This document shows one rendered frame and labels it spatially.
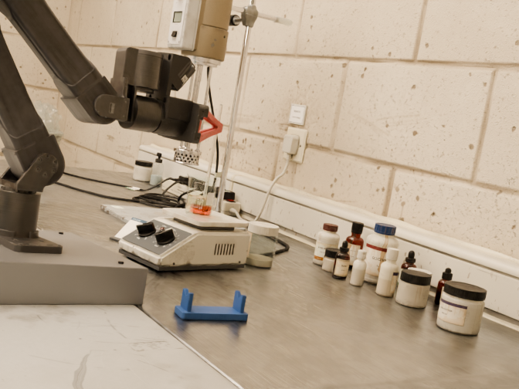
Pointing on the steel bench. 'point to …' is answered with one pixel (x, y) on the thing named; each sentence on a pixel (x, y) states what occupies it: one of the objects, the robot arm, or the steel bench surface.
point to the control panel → (155, 238)
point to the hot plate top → (206, 218)
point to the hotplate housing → (195, 248)
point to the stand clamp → (249, 16)
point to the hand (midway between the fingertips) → (217, 127)
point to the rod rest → (188, 311)
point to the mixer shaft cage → (188, 156)
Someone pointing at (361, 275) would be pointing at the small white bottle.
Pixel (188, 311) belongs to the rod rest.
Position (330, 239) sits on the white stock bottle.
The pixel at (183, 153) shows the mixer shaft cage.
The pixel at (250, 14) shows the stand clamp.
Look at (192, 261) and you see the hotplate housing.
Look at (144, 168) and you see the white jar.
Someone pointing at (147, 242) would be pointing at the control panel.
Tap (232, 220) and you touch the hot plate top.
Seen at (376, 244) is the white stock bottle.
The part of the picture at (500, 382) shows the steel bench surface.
